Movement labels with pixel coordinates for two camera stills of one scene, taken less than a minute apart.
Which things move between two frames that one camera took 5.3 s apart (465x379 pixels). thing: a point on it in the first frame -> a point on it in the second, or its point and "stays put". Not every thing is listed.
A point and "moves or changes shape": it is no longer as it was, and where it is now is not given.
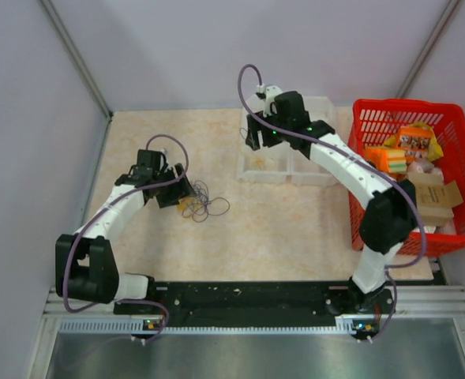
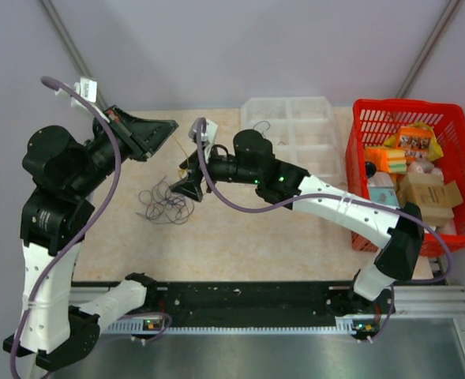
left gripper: (180, 189) -> (143, 137)
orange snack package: (414, 140) stays put
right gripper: (255, 126) -> (190, 186)
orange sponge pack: (386, 158) stays put
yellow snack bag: (435, 151) stays put
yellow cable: (183, 201) moves or changes shape
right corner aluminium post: (405, 86) stays put
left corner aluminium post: (76, 57) stays put
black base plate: (265, 302) stays put
